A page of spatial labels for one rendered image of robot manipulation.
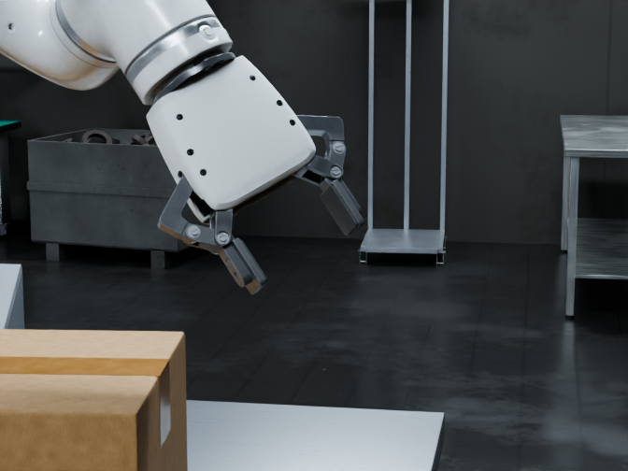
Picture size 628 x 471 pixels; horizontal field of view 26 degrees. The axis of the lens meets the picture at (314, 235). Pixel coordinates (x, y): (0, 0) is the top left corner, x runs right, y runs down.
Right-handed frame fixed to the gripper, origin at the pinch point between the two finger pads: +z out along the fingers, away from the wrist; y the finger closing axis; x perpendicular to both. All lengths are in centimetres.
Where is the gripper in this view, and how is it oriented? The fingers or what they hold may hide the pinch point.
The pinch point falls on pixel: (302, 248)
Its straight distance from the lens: 103.4
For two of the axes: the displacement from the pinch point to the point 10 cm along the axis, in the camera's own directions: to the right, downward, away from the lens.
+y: -7.9, 4.8, -3.8
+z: 5.4, 8.4, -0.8
